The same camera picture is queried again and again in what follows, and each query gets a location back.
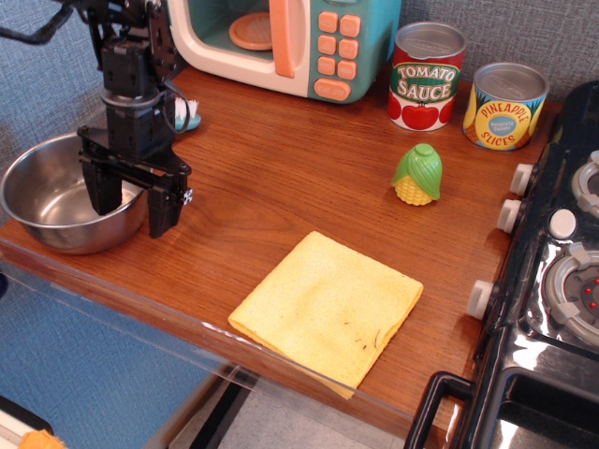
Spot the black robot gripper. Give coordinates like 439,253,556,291
77,91,193,239

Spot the stainless steel pot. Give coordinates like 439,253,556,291
1,133,148,254

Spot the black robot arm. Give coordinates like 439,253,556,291
1,1,192,239

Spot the teal dish brush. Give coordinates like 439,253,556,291
175,96,201,133

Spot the orange microwave turntable plate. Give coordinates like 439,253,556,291
228,12,272,51

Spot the teal toy microwave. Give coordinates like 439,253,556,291
168,0,402,104

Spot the yellow folded cloth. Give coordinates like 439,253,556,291
228,232,423,399

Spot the orange fuzzy object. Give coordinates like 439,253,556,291
18,430,66,449

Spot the toy corn cob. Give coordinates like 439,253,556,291
391,143,443,206

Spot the tomato sauce can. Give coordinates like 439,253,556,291
387,22,467,131

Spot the white stove knob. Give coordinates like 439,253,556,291
510,164,534,196
466,280,494,320
496,199,521,234

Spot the pineapple slices can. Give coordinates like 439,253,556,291
462,62,549,152

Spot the white stove button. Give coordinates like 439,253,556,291
548,209,577,239

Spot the grey front stove burner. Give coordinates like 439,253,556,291
544,242,598,347

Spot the grey stove burner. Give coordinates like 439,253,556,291
544,242,598,347
571,151,599,219

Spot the black toy stove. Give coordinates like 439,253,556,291
405,81,598,448

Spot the grey rear stove burner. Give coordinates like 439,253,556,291
571,151,599,219

